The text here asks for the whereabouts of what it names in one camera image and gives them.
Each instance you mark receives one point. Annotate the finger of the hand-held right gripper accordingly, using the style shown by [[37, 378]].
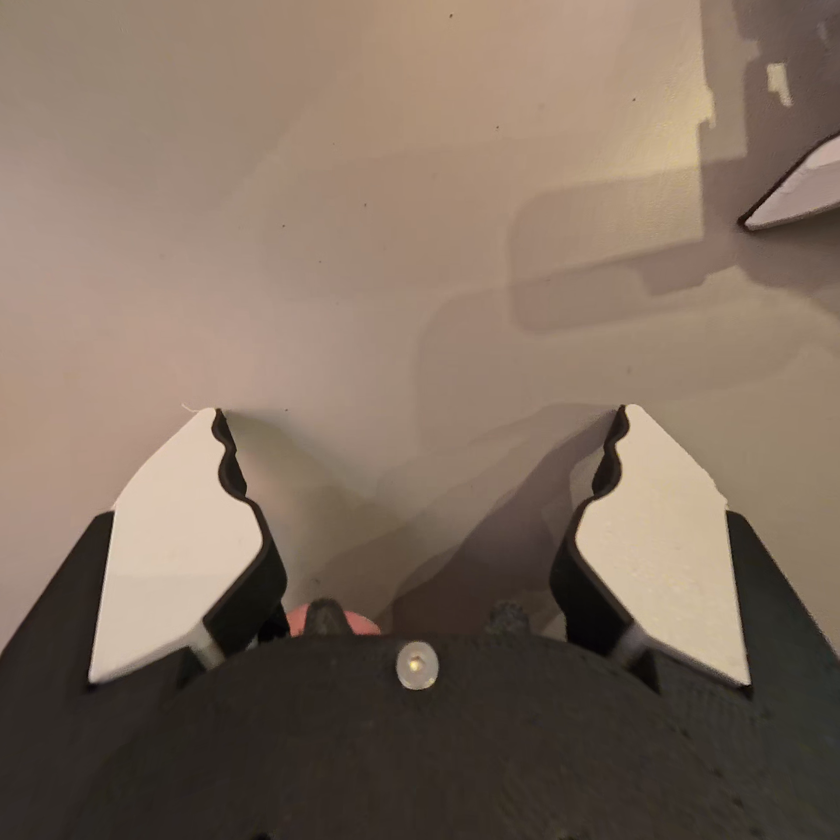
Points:
[[804, 193]]

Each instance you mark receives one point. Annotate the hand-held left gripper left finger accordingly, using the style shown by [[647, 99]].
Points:
[[177, 544]]

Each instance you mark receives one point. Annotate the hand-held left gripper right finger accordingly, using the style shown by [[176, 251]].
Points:
[[663, 551]]

